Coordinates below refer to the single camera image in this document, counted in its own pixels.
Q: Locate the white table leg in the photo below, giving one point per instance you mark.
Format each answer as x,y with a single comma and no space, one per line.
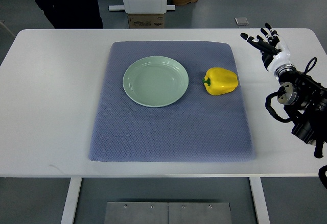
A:
259,201
71,201

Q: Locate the person in dark trousers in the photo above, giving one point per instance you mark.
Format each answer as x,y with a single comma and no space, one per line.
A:
72,14

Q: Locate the cardboard box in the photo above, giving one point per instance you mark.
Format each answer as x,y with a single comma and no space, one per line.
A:
146,21

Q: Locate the white table leg right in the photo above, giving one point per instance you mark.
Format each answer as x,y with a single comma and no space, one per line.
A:
259,201

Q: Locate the yellow bell pepper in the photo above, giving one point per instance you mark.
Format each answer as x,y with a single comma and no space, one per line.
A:
219,81

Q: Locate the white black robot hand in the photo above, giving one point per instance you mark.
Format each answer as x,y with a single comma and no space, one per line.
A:
275,53

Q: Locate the white table leg left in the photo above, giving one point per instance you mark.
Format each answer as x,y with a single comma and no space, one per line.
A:
71,201

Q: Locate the grey metal base plate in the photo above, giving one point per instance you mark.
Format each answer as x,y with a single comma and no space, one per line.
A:
167,212

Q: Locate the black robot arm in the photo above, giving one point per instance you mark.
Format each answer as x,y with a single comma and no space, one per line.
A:
304,102

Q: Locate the light green plate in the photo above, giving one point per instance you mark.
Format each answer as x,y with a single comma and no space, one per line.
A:
155,81

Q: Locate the small grey floor plate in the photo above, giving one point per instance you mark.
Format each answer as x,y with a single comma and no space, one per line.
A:
241,21

